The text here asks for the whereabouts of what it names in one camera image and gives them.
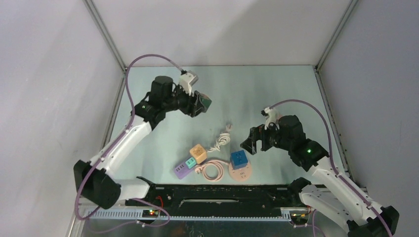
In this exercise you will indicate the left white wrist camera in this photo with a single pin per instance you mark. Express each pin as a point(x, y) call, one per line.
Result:
point(186, 80)

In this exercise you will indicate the blue cube socket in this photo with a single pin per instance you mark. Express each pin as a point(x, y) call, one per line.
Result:
point(238, 159)

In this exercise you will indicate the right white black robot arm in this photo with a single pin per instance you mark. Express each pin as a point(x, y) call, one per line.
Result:
point(344, 202)

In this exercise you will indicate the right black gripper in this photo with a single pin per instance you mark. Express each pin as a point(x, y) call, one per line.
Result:
point(258, 133)

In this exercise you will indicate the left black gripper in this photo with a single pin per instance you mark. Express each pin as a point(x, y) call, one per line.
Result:
point(193, 106)

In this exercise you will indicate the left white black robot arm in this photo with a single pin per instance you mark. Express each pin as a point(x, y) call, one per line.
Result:
point(95, 179)

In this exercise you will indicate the dark green cube socket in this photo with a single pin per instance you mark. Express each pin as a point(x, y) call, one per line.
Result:
point(205, 102)

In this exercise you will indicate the purple power strip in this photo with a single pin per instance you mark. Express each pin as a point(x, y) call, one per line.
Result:
point(182, 170)

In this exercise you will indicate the teal USB charger plug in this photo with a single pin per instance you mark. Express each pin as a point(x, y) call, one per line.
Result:
point(191, 162)

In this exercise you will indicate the pink round power strip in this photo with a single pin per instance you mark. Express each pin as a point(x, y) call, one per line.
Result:
point(241, 174)

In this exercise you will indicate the beige cube socket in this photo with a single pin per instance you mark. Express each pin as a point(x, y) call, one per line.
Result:
point(199, 153)

